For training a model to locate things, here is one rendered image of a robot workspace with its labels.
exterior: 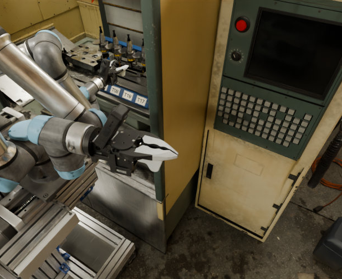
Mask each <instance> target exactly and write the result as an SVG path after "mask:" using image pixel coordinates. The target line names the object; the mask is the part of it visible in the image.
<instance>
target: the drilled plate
mask: <svg viewBox="0 0 342 279"><path fill-rule="evenodd" d="M87 48H88V49H87ZM98 49H99V48H96V47H93V46H90V45H85V46H83V47H81V48H80V49H78V50H76V51H74V52H72V53H71V55H72V57H67V56H66V58H67V61H68V62H69V63H72V64H75V65H77V66H81V67H82V68H86V69H88V70H91V71H94V72H96V71H97V70H99V69H100V66H101V63H99V62H97V61H96V59H100V58H101V55H102V52H101V51H98ZM91 51H92V52H91ZM81 53H82V54H81ZM109 57H110V61H112V60H114V59H115V58H114V53H111V52H109Z"/></svg>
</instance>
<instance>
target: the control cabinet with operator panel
mask: <svg viewBox="0 0 342 279"><path fill-rule="evenodd" d="M341 116H342V0H221V5H220V14H219V19H218V28H217V36H216V45H215V53H214V58H213V67H212V75H211V84H210V92H209V97H208V106H207V115H206V123H205V131H204V137H203V145H202V153H201V162H200V171H199V176H198V184H197V193H196V201H195V207H197V208H199V209H201V210H202V211H203V212H204V213H208V214H210V215H212V216H214V217H216V218H217V219H220V220H222V221H224V222H225V223H227V224H229V225H231V226H233V227H235V228H237V229H238V230H240V231H242V232H244V233H246V234H248V235H250V237H252V238H254V239H258V240H260V241H261V242H265V240H266V238H267V237H268V235H269V233H270V232H271V231H272V229H273V227H274V225H275V224H276V222H277V221H278V219H279V217H280V216H281V214H282V212H283V211H284V209H285V207H286V206H287V204H288V203H289V201H290V199H291V198H292V196H293V194H294V193H295V191H296V189H297V188H298V186H299V185H300V183H301V181H302V180H303V178H304V176H305V175H306V173H307V171H308V170H309V168H310V166H311V165H312V164H313V162H314V160H315V159H316V157H317V155H318V154H319V152H320V150H321V149H322V147H323V145H324V144H325V142H326V141H327V139H328V137H329V136H330V134H331V132H332V131H333V129H334V127H335V126H336V124H337V123H338V121H339V119H340V118H341Z"/></svg>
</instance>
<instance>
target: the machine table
mask: <svg viewBox="0 0 342 279"><path fill-rule="evenodd" d="M83 46H85V45H84V44H80V45H79V46H76V47H75V48H73V49H71V50H70V51H68V52H70V53H72V52H74V51H76V50H78V49H80V48H81V47H83ZM114 58H115V56H114ZM114 60H115V62H116V61H117V60H116V59H114ZM114 60H112V61H114ZM126 60H127V58H123V57H122V59H121V61H123V62H126V63H129V62H127V61H126ZM115 62H114V64H113V65H114V66H115V67H117V68H118V66H116V64H115ZM129 64H130V63H129ZM65 66H66V65H65ZM66 67H67V66H66ZM67 69H68V70H69V72H68V74H70V76H71V77H72V75H74V76H73V78H76V79H78V80H79V81H76V80H73V81H74V82H75V83H76V85H77V86H78V88H80V87H81V86H83V85H85V84H84V83H82V82H86V83H87V82H89V81H90V80H91V79H93V78H87V77H88V75H85V76H80V77H77V75H76V74H75V72H74V71H70V68H68V67H67ZM75 76H76V77H75ZM116 76H117V77H118V82H117V83H116V85H118V86H121V87H123V88H126V89H128V90H131V91H134V92H137V93H138V94H142V95H144V96H147V97H148V92H147V78H146V72H145V73H144V74H143V76H142V77H138V76H137V71H133V70H129V69H126V71H125V76H121V75H116ZM95 96H96V99H97V101H98V104H100V105H103V106H105V107H107V108H110V109H113V108H114V107H115V106H116V107H117V106H118V105H119V104H120V103H122V104H123V105H124V106H126V107H127V108H128V109H130V111H129V113H128V114H127V115H128V116H129V117H131V118H133V119H135V120H138V121H140V122H142V123H145V124H147V125H149V126H150V115H149V108H148V109H146V108H143V107H141V106H138V105H136V104H133V103H131V102H128V101H126V100H123V99H121V98H118V97H116V96H114V95H111V94H108V93H106V92H103V91H101V90H100V91H99V92H98V93H96V94H95Z"/></svg>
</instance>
